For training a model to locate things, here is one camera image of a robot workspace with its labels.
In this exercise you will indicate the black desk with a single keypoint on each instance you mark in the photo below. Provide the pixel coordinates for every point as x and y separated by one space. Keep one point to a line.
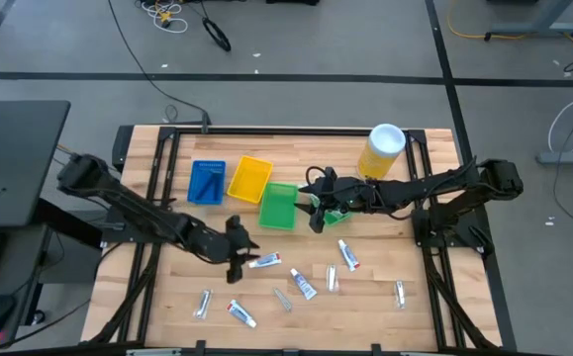
14 158

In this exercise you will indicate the green plastic basket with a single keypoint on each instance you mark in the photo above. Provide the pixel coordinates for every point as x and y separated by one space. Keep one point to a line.
277 207
338 217

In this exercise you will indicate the black aluminium table frame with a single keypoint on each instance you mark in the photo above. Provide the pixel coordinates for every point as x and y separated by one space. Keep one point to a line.
291 132

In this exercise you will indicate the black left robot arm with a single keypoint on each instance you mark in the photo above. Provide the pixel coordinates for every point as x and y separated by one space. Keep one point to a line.
132 210

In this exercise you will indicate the blue plastic basket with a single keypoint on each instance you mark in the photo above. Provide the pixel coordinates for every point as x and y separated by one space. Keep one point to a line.
194 193

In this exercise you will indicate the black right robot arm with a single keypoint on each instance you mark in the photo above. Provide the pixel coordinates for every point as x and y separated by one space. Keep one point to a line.
439 190

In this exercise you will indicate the small white toothpaste tube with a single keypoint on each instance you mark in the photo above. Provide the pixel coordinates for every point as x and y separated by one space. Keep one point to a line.
264 260
241 312
349 255

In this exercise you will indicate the yellow plastic basket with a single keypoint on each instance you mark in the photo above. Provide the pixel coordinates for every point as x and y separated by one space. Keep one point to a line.
250 179

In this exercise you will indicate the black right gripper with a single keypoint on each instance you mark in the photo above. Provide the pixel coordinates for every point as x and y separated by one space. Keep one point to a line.
335 195

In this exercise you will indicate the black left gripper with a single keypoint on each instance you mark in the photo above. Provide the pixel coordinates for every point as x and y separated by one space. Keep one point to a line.
236 247

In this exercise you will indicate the white tube blue print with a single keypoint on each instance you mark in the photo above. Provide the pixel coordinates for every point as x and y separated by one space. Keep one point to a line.
303 284

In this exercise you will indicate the yellow canister white lid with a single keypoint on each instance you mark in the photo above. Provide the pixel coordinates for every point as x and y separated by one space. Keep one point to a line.
382 148

